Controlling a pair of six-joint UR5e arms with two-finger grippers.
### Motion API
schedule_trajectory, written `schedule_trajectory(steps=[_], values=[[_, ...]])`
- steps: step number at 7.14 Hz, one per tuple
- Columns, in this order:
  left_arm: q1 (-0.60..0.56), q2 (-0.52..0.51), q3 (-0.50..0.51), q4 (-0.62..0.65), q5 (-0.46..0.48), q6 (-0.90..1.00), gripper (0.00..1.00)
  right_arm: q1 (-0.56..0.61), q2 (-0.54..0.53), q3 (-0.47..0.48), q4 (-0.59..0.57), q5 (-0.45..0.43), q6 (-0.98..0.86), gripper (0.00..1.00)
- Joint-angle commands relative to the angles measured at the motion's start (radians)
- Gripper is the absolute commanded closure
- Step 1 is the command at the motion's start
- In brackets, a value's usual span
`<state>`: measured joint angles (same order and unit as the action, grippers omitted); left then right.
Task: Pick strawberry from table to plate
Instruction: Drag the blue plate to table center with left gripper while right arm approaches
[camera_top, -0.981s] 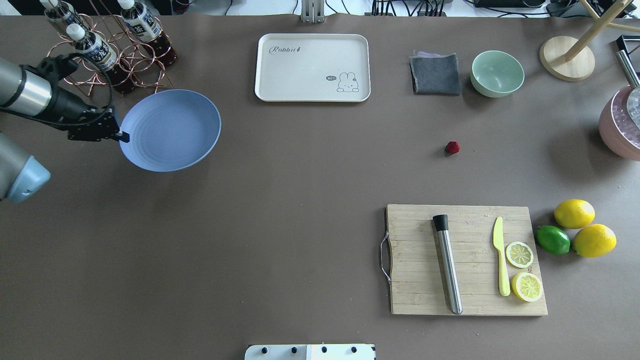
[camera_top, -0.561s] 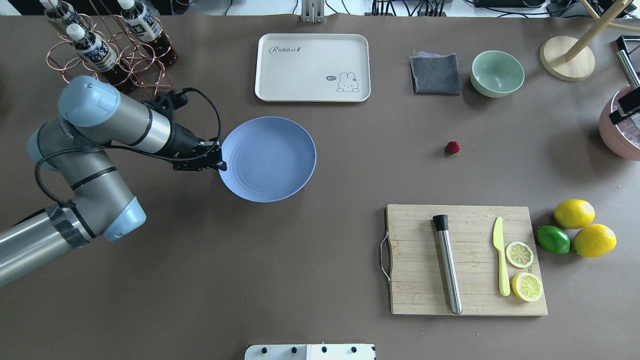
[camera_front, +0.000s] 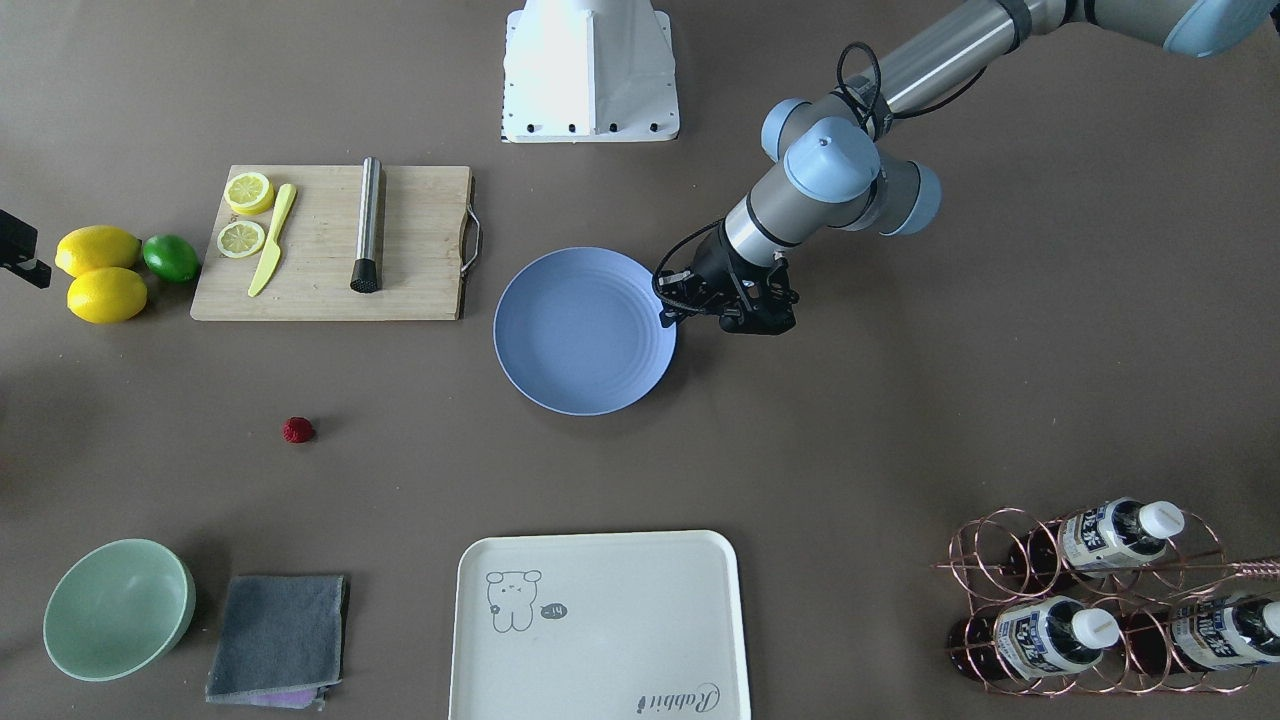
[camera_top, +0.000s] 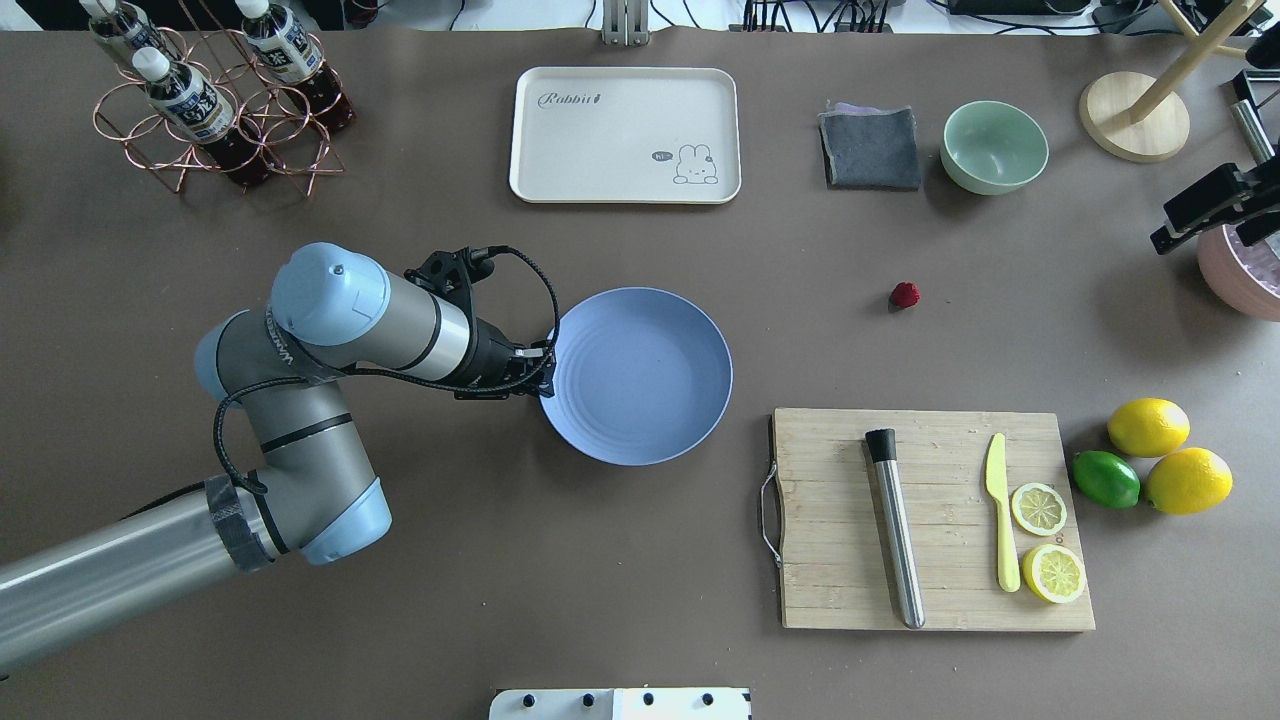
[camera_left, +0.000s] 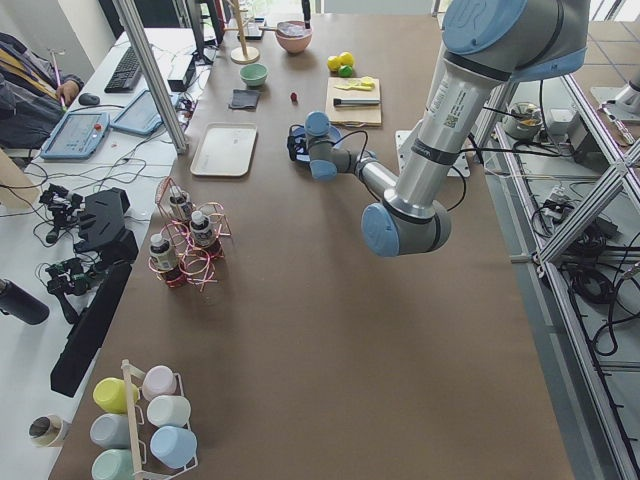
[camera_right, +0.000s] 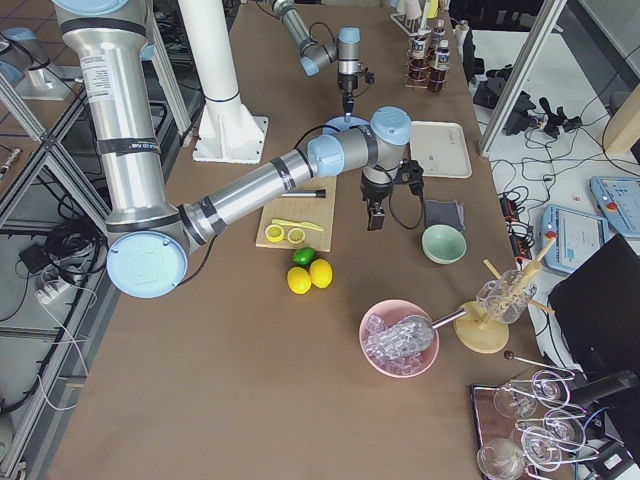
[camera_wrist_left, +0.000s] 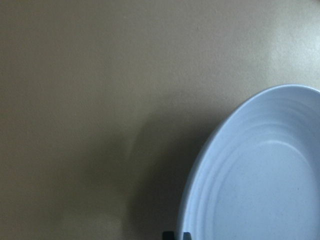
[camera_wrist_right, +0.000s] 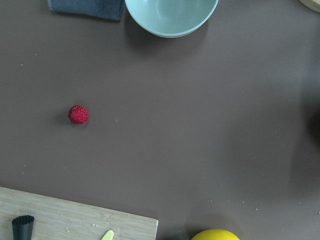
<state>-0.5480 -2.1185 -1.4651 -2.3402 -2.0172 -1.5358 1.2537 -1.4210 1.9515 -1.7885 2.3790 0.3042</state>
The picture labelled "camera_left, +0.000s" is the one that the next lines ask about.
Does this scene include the blue teach pendant near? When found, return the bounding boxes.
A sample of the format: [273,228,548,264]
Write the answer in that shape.
[40,112,110,160]

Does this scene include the copper wire bottle rack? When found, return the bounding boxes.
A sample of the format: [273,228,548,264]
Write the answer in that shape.
[148,176,232,291]

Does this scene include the white cup rack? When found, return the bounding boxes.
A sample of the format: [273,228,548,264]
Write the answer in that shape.
[121,359,199,480]

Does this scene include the computer mouse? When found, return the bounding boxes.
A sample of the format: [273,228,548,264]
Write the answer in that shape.
[78,93,101,106]

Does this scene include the seated person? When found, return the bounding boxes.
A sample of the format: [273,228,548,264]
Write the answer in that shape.
[1,33,84,149]

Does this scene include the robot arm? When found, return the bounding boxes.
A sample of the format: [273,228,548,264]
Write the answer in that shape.
[304,1,590,257]

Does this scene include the yellow cup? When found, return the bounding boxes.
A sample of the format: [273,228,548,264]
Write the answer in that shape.
[92,377,127,414]

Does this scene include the grey cup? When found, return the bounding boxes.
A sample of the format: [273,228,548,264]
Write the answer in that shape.
[89,413,130,449]

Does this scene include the yellow lemon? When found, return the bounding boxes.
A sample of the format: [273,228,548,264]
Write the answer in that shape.
[327,56,342,72]
[338,51,355,67]

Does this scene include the cream rabbit tray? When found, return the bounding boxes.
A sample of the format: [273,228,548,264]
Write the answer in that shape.
[190,122,258,178]

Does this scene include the black water bottle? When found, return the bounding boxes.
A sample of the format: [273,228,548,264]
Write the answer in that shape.
[1,279,49,325]

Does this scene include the green lime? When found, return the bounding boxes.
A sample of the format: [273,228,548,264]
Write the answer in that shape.
[338,65,353,78]

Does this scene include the grey folded cloth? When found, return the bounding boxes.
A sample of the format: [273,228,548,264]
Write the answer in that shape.
[228,89,261,110]

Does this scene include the blue plate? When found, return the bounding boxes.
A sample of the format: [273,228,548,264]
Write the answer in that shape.
[293,126,342,165]

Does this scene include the pink cup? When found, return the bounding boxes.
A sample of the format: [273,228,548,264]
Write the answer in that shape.
[142,365,177,401]

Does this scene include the green bowl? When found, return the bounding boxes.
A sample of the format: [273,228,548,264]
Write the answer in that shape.
[239,63,269,87]

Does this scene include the yellow lemon lower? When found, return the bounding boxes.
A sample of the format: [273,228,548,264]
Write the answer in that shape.
[338,51,355,67]

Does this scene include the drink bottle bottom right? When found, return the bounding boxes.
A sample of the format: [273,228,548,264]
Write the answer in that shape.
[149,233,186,288]

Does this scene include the drink bottle top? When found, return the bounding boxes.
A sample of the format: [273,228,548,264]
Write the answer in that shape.
[189,210,222,258]

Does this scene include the blue cup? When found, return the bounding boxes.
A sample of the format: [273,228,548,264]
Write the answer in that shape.
[150,426,197,469]

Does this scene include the lemon slice upper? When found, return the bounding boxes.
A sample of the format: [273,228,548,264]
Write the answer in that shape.
[359,76,376,90]

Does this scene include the blue teach pendant far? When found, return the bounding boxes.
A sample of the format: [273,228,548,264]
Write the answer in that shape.
[111,89,163,136]

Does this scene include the drink bottle bottom left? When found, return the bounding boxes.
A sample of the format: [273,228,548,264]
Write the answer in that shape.
[169,185,194,223]

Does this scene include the white cup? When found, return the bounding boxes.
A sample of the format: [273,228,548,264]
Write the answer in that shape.
[147,395,191,427]

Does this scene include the mint cup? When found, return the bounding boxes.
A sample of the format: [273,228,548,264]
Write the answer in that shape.
[91,449,134,480]

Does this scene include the yellow plastic knife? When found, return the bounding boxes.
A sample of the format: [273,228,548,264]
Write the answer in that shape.
[334,82,375,91]

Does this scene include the drink bottle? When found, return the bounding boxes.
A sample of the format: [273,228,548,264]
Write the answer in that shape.
[189,210,222,258]
[149,233,186,288]
[169,185,194,223]

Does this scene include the black keyboard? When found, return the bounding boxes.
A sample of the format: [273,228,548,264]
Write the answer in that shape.
[104,47,142,94]

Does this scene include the steel muddler black tip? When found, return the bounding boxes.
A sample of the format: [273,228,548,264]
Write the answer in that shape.
[332,98,381,108]

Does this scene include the tape roll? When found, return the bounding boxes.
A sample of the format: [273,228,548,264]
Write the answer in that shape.
[28,414,70,447]

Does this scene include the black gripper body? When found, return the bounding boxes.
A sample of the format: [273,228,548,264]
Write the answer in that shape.
[286,125,306,162]

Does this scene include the yellow lemon upper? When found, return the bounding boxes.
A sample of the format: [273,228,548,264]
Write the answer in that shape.
[327,56,342,72]

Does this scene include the pink bowl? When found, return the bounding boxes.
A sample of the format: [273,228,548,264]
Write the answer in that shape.
[275,20,313,54]

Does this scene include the wooden cutting board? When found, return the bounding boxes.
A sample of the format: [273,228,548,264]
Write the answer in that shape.
[325,76,382,127]

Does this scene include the wooden cup stand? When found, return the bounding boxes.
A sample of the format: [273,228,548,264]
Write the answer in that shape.
[226,0,260,65]

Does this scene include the blue teach pendant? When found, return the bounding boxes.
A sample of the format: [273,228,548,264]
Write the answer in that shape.
[40,112,110,160]
[111,89,163,136]

